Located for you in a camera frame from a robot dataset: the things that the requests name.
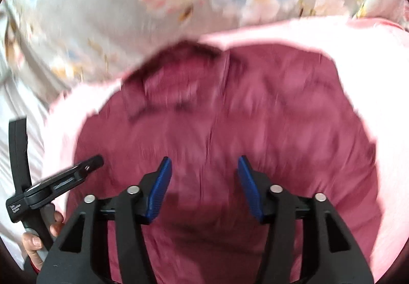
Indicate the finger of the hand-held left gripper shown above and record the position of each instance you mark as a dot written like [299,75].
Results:
[19,150]
[70,175]

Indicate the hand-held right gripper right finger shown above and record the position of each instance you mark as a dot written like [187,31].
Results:
[250,191]

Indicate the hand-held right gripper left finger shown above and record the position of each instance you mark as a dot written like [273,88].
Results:
[158,191]

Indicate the maroon puffer jacket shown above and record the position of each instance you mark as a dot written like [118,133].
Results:
[223,118]

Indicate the person's left hand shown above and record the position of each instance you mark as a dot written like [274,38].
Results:
[32,245]

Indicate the white satin cloth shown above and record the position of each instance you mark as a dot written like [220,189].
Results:
[14,105]

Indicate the grey floral bedsheet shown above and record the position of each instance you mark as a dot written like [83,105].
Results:
[96,15]

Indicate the pink blanket with white print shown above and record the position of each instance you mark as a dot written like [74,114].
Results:
[367,57]

